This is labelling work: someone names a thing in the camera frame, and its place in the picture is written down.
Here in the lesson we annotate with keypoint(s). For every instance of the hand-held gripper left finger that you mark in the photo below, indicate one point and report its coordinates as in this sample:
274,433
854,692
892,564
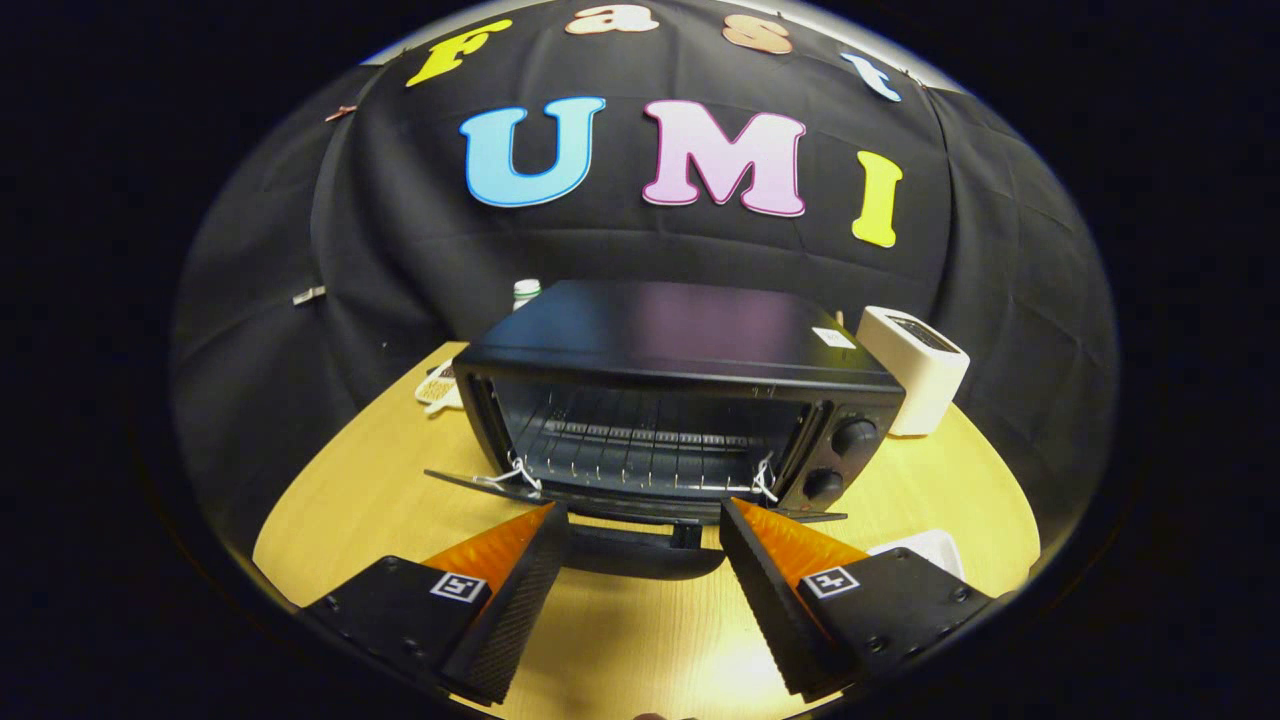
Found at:
520,600

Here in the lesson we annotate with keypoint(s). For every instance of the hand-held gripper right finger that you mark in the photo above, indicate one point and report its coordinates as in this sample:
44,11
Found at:
765,600

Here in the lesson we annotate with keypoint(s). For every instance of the white square plate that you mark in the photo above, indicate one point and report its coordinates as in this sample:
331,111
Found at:
925,545

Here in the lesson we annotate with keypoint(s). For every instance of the black toaster oven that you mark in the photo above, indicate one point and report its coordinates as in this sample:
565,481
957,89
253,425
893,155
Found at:
650,330

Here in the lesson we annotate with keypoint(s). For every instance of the metal oven rack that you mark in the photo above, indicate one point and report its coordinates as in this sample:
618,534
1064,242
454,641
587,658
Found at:
640,455

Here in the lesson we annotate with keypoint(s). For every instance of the white toaster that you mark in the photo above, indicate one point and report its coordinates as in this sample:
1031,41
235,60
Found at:
925,370

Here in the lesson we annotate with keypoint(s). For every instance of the small white snack dish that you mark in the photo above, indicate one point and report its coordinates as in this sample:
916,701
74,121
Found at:
437,388

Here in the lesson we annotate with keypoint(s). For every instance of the small white bottle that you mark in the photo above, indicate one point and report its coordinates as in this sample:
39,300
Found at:
526,294

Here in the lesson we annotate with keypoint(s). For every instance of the white clip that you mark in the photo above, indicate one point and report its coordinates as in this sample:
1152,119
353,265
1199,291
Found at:
308,295

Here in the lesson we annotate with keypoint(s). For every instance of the black backdrop cloth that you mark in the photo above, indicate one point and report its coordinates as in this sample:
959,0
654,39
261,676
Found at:
620,240

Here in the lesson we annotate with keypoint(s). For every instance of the pink clip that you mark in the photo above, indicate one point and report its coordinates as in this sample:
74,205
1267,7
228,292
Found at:
340,112

